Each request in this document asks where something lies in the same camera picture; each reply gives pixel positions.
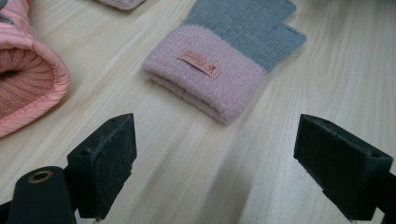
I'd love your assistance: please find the pink and grey knit glove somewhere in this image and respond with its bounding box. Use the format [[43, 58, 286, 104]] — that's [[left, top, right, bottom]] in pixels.
[[142, 0, 307, 125], [94, 0, 148, 11]]

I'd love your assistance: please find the pink ski glove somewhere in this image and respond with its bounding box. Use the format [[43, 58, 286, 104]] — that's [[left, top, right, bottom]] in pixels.
[[0, 0, 72, 138]]

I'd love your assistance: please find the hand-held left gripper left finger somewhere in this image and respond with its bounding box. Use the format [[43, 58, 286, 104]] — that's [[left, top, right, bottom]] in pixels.
[[66, 112, 138, 220]]

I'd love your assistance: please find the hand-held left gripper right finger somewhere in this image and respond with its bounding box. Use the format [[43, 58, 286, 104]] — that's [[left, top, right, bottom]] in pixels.
[[293, 113, 394, 221]]

